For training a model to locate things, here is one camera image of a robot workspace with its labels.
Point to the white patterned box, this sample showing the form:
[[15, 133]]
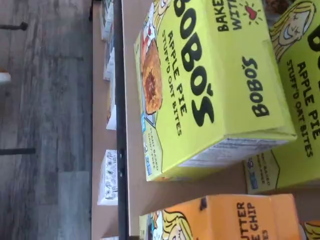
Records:
[[107, 175]]

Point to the blue white snack box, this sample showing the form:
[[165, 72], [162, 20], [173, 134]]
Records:
[[109, 62]]

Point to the dark green snack box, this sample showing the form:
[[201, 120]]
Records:
[[107, 20]]

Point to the black metal shelf rack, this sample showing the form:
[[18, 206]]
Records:
[[119, 75]]

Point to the green Bobo's apple pie box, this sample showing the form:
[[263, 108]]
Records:
[[200, 100], [300, 112]]

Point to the black metal bar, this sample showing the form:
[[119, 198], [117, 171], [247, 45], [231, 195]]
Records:
[[17, 151], [15, 26]]

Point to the yellow white granola box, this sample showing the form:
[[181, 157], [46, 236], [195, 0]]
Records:
[[111, 107]]

